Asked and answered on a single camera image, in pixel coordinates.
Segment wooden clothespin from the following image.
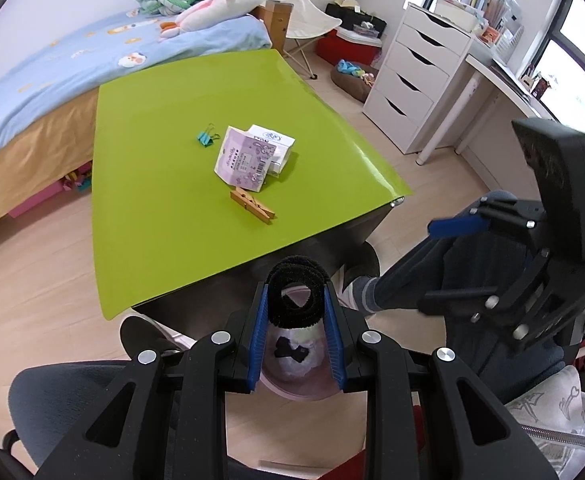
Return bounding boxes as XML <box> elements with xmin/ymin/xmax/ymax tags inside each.
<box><xmin>230</xmin><ymin>186</ymin><xmax>277</xmax><ymax>225</ymax></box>

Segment person's leg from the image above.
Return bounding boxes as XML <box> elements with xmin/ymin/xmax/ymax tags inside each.
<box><xmin>372</xmin><ymin>230</ymin><xmax>585</xmax><ymax>406</ymax></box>

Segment purple printed packet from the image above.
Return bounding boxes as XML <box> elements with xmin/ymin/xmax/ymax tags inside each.
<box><xmin>214</xmin><ymin>126</ymin><xmax>280</xmax><ymax>195</ymax></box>

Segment black scrap piece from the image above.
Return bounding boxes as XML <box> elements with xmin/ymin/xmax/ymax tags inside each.
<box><xmin>274</xmin><ymin>336</ymin><xmax>307</xmax><ymax>362</ymax></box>

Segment small dark desk ornament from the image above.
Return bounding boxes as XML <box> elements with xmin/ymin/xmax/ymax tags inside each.
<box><xmin>519</xmin><ymin>71</ymin><xmax>555</xmax><ymax>101</ymax></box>

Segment black velcro strap loop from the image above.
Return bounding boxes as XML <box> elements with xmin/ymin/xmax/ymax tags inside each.
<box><xmin>265</xmin><ymin>255</ymin><xmax>332</xmax><ymax>328</ymax></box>

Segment teal binder clip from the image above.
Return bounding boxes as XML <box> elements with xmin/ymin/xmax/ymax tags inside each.
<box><xmin>196</xmin><ymin>122</ymin><xmax>222</xmax><ymax>148</ymax></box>

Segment light blue printed blanket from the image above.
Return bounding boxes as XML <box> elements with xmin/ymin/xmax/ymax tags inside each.
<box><xmin>0</xmin><ymin>10</ymin><xmax>273</xmax><ymax>176</ymax></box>

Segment pink storage box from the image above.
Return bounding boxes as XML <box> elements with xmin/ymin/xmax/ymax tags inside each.
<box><xmin>7</xmin><ymin>180</ymin><xmax>64</xmax><ymax>219</ymax></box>

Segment white bin liner bag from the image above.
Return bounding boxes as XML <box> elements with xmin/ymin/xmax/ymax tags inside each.
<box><xmin>267</xmin><ymin>325</ymin><xmax>333</xmax><ymax>386</ymax></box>

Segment colourful toy pieces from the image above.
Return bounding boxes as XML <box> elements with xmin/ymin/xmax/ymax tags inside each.
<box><xmin>60</xmin><ymin>160</ymin><xmax>93</xmax><ymax>193</ymax></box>

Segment pink and white plush toy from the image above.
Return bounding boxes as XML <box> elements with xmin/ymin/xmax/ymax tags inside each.
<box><xmin>160</xmin><ymin>0</ymin><xmax>268</xmax><ymax>41</ymax></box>

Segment silver flexible hose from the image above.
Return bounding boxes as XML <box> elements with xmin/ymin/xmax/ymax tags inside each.
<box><xmin>519</xmin><ymin>422</ymin><xmax>585</xmax><ymax>448</ymax></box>

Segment white carton box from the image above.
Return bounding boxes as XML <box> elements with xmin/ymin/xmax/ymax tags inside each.
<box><xmin>246</xmin><ymin>124</ymin><xmax>295</xmax><ymax>178</ymax></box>

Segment white drawer cabinet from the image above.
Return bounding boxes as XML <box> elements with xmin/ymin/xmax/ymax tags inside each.
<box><xmin>362</xmin><ymin>2</ymin><xmax>475</xmax><ymax>156</ymax></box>

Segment white printed cushion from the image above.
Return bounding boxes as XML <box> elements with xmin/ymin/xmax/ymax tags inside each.
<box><xmin>505</xmin><ymin>305</ymin><xmax>585</xmax><ymax>480</ymax></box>

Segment wooden bed post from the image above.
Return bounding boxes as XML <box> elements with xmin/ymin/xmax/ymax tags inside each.
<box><xmin>257</xmin><ymin>0</ymin><xmax>293</xmax><ymax>53</ymax></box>

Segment grey office chair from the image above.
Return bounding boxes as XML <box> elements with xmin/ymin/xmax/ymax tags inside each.
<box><xmin>1</xmin><ymin>360</ymin><xmax>140</xmax><ymax>480</ymax></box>

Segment white folding chair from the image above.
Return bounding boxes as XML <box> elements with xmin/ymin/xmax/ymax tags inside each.
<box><xmin>225</xmin><ymin>0</ymin><xmax>343</xmax><ymax>81</ymax></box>

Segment white desk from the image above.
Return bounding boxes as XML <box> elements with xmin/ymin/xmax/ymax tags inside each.
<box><xmin>417</xmin><ymin>35</ymin><xmax>573</xmax><ymax>191</ymax></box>

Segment brown pet bed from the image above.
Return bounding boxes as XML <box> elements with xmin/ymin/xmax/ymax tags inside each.
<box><xmin>329</xmin><ymin>60</ymin><xmax>375</xmax><ymax>103</ymax></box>

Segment green top table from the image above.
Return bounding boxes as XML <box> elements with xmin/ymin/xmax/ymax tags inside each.
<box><xmin>90</xmin><ymin>49</ymin><xmax>413</xmax><ymax>341</ymax></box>

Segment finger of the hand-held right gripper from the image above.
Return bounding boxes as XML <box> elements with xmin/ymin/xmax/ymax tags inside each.
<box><xmin>427</xmin><ymin>191</ymin><xmax>546</xmax><ymax>240</ymax></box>
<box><xmin>416</xmin><ymin>251</ymin><xmax>551</xmax><ymax>334</ymax></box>

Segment white desk basket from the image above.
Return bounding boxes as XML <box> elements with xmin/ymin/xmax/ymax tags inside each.
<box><xmin>492</xmin><ymin>24</ymin><xmax>524</xmax><ymax>61</ymax></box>

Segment black framed window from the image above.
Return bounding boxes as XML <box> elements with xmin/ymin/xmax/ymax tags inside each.
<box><xmin>532</xmin><ymin>0</ymin><xmax>585</xmax><ymax>128</ymax></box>

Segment black bag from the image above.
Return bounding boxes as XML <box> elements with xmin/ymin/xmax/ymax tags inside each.
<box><xmin>325</xmin><ymin>2</ymin><xmax>388</xmax><ymax>38</ymax></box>

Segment row of books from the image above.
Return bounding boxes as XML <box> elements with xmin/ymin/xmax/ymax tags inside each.
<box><xmin>429</xmin><ymin>0</ymin><xmax>523</xmax><ymax>31</ymax></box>

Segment pink waste bin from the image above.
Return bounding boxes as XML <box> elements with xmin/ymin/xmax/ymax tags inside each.
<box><xmin>260</xmin><ymin>282</ymin><xmax>354</xmax><ymax>403</ymax></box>

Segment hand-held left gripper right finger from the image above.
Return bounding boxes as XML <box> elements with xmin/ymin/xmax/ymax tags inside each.
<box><xmin>323</xmin><ymin>282</ymin><xmax>560</xmax><ymax>480</ymax></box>

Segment red storage box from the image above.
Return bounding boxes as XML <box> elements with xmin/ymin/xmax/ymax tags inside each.
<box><xmin>316</xmin><ymin>29</ymin><xmax>384</xmax><ymax>68</ymax></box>

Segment person's grey sock foot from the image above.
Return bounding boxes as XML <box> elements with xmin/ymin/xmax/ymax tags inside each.
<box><xmin>339</xmin><ymin>275</ymin><xmax>388</xmax><ymax>316</ymax></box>

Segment black slipper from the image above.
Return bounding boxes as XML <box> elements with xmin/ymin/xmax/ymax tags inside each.
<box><xmin>120</xmin><ymin>314</ymin><xmax>196</xmax><ymax>361</ymax></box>

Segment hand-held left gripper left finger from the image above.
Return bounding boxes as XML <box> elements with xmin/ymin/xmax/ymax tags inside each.
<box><xmin>35</xmin><ymin>282</ymin><xmax>273</xmax><ymax>480</ymax></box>

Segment bed with tan base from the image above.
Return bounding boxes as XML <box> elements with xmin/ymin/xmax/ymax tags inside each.
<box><xmin>0</xmin><ymin>7</ymin><xmax>273</xmax><ymax>241</ymax></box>

